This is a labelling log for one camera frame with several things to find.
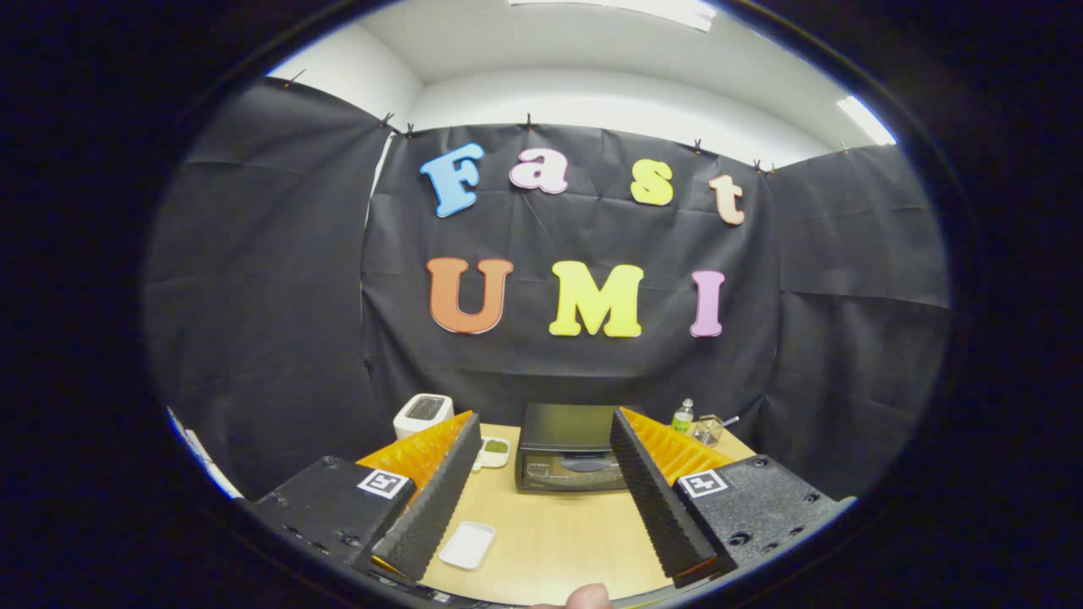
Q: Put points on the small white plate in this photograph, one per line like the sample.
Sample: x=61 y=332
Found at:
x=467 y=545

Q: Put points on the black toaster oven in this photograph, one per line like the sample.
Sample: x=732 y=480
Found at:
x=563 y=427

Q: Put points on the short ceiling light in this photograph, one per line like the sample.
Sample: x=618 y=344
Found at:
x=867 y=120

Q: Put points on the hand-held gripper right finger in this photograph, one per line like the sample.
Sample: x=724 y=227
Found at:
x=660 y=499

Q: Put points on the white dish with seeds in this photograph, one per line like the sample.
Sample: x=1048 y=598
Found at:
x=495 y=448

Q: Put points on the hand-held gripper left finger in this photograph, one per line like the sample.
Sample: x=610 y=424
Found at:
x=431 y=503

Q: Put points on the green drink bottle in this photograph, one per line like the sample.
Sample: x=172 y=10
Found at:
x=682 y=419

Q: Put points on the white toaster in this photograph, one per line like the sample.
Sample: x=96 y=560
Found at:
x=423 y=416

